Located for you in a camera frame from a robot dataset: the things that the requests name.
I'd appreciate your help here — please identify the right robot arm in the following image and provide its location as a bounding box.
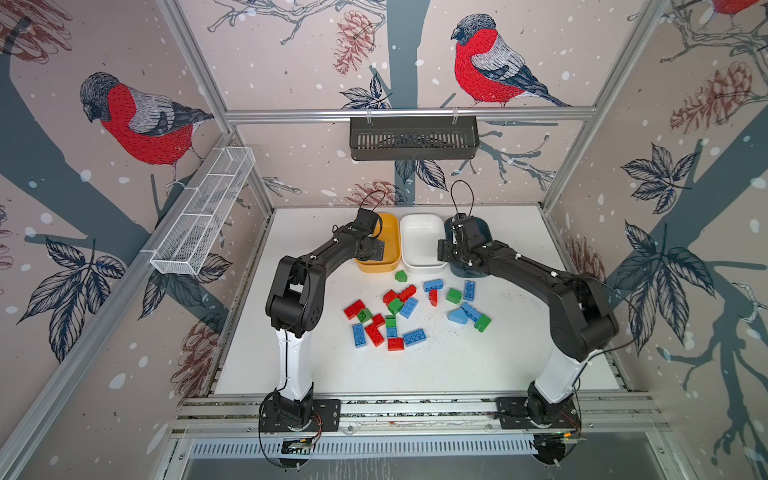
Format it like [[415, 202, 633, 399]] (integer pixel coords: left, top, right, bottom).
[[437, 213, 619, 428]]

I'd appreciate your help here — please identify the red long lego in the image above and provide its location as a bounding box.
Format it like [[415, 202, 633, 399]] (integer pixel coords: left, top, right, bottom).
[[397, 285, 417, 304]]

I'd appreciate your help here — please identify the yellow plastic bin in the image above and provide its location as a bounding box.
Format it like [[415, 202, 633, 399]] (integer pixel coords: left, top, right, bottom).
[[356, 213, 401, 274]]

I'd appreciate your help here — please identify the green square lego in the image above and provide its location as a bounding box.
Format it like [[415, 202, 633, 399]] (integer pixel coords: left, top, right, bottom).
[[446, 288, 463, 305]]

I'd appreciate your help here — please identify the red lego bottom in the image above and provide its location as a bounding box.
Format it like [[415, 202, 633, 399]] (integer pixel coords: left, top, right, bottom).
[[387, 337, 405, 352]]

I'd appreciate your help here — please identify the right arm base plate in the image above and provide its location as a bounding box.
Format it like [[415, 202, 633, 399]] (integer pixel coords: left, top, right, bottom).
[[495, 396, 581, 431]]

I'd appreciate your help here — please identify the blue long lego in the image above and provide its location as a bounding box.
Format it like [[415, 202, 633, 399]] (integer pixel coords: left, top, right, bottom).
[[463, 280, 476, 302]]

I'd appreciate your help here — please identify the white wire mesh basket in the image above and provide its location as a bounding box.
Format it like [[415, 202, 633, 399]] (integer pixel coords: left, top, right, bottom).
[[150, 146, 255, 276]]

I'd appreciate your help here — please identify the red square lego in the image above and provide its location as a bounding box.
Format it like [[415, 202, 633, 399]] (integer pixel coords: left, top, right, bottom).
[[383, 290, 398, 305]]

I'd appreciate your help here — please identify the red lego lower diagonal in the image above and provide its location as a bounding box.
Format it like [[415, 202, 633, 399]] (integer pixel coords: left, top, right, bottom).
[[364, 324, 385, 347]]

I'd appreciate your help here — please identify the blue lego bottom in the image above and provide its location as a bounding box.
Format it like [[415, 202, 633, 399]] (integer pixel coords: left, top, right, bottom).
[[403, 328, 427, 347]]

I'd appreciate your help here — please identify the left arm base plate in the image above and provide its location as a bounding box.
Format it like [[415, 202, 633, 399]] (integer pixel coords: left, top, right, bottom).
[[258, 396, 341, 433]]

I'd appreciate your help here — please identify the black hanging wire basket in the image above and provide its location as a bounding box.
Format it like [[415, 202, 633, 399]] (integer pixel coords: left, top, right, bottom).
[[349, 116, 480, 161]]

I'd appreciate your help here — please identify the teal plastic bin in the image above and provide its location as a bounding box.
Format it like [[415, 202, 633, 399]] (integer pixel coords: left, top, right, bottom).
[[444, 218, 493, 279]]

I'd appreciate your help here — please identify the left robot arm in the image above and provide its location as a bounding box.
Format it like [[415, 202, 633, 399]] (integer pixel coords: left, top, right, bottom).
[[260, 207, 385, 431]]

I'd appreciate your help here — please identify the blue lego diagonal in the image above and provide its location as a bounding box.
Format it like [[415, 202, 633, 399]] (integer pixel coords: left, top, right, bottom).
[[461, 302, 482, 322]]

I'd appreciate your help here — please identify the red small lego middle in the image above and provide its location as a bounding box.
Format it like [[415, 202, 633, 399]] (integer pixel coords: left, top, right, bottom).
[[372, 314, 386, 328]]

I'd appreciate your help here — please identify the red lego left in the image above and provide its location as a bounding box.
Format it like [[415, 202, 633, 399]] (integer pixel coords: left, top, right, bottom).
[[344, 300, 365, 320]]

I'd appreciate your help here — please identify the light blue lego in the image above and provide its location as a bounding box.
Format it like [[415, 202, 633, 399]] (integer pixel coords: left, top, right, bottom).
[[447, 308, 470, 325]]

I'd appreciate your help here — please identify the white plastic bin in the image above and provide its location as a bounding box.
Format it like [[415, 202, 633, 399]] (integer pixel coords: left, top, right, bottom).
[[399, 213, 447, 275]]

